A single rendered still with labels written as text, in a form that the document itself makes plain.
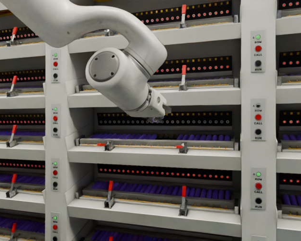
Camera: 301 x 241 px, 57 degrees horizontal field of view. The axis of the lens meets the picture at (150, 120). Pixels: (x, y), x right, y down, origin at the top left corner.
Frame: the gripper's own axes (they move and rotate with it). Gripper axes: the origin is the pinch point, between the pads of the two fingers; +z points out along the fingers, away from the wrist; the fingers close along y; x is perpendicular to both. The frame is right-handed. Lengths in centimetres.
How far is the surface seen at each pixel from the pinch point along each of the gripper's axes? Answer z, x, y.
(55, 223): 21, 35, 42
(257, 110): 10.9, -4.5, -28.0
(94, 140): 18.2, 4.0, 28.2
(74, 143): 18.4, 5.3, 36.8
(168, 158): 15.2, 9.8, -1.2
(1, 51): 5, -29, 68
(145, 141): 18.3, 4.1, 8.4
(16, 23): 19, -52, 79
